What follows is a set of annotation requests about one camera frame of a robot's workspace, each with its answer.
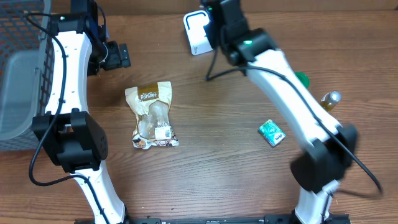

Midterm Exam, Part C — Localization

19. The brown white snack bag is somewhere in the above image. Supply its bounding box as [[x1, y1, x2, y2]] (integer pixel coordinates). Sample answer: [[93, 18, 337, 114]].
[[125, 82, 179, 150]]

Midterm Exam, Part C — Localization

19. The green white yogurt cup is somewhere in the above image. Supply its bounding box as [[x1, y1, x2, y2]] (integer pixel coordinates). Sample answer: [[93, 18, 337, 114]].
[[295, 72, 310, 88]]

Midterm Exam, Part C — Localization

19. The small teal white carton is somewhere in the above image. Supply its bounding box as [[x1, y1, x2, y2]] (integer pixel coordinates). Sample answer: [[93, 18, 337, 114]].
[[259, 119, 286, 147]]

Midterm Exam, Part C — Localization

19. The yellow liquid glass bottle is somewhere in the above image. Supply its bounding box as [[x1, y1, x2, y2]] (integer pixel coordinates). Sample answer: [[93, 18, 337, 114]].
[[320, 91, 342, 112]]

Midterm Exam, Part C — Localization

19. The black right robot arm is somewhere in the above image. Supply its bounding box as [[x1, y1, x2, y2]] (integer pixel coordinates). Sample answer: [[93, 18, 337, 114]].
[[201, 1, 357, 223]]

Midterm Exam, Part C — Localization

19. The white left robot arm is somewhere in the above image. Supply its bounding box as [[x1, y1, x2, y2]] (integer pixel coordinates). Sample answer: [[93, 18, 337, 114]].
[[29, 0, 131, 223]]

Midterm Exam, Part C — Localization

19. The white barcode scanner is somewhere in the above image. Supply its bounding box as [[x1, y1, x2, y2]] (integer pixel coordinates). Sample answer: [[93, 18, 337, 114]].
[[183, 10, 213, 55]]

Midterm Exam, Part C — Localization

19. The grey plastic mesh basket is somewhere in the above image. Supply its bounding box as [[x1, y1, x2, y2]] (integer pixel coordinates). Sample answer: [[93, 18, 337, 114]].
[[1, 0, 54, 151]]

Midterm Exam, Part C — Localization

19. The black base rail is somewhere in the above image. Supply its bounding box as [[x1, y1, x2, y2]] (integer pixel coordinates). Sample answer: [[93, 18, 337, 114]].
[[74, 213, 351, 224]]

